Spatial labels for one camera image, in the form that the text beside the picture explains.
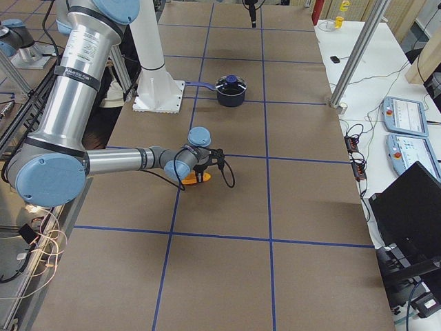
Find yellow corn cob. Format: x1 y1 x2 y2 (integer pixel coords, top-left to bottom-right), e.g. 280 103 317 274
182 172 212 185

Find glass lid purple knob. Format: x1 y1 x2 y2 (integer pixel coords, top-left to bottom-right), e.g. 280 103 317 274
214 74 247 91

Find black laptop computer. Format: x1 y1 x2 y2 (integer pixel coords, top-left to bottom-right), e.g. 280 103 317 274
367 160 441 263

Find upper teach pendant tablet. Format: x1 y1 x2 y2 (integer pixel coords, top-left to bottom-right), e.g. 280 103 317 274
382 96 429 137

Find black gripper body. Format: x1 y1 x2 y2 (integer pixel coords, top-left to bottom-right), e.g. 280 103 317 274
248 6 256 28
194 147 210 173

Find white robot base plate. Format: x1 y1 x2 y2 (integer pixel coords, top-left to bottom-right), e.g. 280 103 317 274
133 78 185 114

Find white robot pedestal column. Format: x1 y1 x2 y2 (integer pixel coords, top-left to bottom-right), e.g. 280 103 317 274
130 0 165 83

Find black power strip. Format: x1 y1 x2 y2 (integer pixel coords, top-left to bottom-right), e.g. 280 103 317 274
344 135 367 182

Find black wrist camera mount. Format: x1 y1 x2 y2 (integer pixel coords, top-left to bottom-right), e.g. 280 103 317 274
209 148 225 171

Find aluminium frame post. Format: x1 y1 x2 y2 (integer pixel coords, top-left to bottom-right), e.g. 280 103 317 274
329 0 390 114

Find teach pendant tablet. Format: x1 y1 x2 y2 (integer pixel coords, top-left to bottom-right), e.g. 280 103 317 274
382 96 429 137
386 133 440 181

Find lower teach pendant tablet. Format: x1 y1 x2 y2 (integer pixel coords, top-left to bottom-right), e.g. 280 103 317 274
386 133 440 181

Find yellow cup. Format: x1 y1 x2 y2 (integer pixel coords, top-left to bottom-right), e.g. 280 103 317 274
334 16 344 29

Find dark blue saucepan purple handle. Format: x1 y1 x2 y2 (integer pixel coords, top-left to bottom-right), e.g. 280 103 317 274
185 81 247 107

